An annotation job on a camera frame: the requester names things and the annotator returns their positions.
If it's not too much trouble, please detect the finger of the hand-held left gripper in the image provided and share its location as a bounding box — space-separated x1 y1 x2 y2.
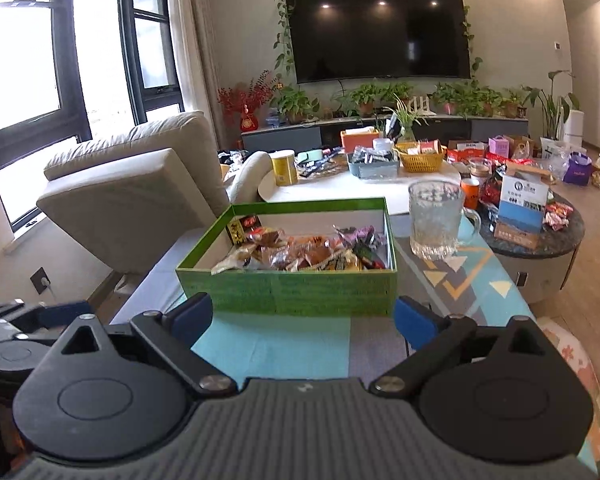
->
0 300 93 341

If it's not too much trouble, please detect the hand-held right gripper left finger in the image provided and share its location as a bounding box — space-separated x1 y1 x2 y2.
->
55 292 233 395

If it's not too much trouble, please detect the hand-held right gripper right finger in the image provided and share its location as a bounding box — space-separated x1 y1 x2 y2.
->
369 295 567 395

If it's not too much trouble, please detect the long beige snack packet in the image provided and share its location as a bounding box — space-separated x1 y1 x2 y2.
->
211 244 263 275

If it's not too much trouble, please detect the dark snack packet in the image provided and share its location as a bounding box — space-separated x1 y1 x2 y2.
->
352 242 387 271

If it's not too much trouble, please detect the yellow biscuit packet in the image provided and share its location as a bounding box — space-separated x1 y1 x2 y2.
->
322 249 363 272

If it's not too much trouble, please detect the black snack packet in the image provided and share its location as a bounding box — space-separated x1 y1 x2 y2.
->
225 216 261 246

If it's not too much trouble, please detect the purple snack packet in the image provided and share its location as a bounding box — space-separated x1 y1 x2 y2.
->
336 225 385 250

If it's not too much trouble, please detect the orange clear snack packet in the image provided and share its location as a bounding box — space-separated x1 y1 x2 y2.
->
257 227 291 261

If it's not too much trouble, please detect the green cardboard box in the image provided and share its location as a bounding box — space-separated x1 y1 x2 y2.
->
175 197 398 318

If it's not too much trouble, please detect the teal patterned tablecloth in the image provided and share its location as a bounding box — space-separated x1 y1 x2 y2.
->
190 210 598 461

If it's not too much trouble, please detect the glass mug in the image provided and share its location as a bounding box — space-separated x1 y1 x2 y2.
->
407 180 482 262

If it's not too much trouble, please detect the dark round side table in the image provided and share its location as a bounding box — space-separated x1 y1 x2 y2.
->
480 187 586 306

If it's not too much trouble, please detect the orange cup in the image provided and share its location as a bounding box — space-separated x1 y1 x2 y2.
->
461 177 481 211

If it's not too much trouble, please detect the beige recliner sofa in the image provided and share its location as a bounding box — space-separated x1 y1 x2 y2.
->
36 110 273 273

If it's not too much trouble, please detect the red snack bag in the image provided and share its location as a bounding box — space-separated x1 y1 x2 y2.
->
480 170 506 206

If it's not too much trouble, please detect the blue white box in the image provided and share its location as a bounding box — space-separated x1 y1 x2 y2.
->
495 170 551 250

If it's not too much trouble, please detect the grey-blue plastic basket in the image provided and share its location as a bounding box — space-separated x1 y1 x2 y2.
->
347 147 401 181

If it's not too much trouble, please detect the floral floor rug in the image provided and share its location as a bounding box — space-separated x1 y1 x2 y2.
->
535 315 600 461

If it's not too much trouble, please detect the yellow woven basket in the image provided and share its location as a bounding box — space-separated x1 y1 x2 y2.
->
396 141 446 173

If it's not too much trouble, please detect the yellow can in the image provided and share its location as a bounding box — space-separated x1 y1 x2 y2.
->
271 150 299 187

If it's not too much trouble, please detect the red white box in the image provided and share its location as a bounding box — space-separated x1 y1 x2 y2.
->
447 141 488 163

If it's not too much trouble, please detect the pile of red candies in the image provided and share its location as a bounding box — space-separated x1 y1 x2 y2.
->
542 202 573 231

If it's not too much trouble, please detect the orange tissue box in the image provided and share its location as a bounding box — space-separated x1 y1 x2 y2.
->
340 129 383 153

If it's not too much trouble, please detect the spider plant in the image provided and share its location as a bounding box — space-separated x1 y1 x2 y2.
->
380 97 431 143

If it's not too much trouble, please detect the clear plastic bag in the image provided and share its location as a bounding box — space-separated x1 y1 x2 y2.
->
540 137 571 181

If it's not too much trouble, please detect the purple gift bag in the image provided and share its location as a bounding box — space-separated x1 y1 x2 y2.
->
564 152 593 186

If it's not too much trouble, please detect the red flower plant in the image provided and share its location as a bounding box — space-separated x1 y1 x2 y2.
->
217 72 276 133

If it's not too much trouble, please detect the green potted plant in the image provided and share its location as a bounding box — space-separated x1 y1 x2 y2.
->
430 82 463 116
347 82 381 117
270 85 321 125
462 85 503 118
380 82 413 111
500 87 528 119

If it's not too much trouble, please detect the white air purifier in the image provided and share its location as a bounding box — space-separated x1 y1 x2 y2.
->
565 109 585 151

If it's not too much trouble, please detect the large leaf plant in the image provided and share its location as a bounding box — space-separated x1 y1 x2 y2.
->
522 71 578 141

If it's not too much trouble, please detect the large black framed window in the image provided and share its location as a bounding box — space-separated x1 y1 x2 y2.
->
0 0 93 233

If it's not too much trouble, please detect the narrow black framed window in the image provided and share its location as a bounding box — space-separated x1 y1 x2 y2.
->
117 0 183 123

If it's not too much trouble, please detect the black television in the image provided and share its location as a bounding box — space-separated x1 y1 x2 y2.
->
285 0 472 85

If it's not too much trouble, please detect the black wall socket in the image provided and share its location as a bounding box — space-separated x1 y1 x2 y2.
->
30 267 53 295

